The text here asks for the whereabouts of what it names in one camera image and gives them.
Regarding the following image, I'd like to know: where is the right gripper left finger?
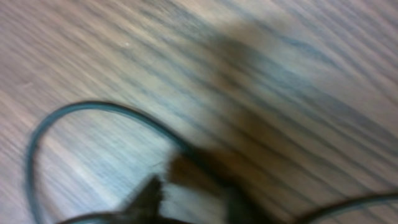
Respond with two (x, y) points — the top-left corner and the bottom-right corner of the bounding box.
(58, 175), (187, 224)

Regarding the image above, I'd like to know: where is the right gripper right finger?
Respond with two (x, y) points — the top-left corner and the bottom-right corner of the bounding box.
(225, 186), (274, 224)

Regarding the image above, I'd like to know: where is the black usb cable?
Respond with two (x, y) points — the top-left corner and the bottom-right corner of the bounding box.
(24, 100), (398, 224)

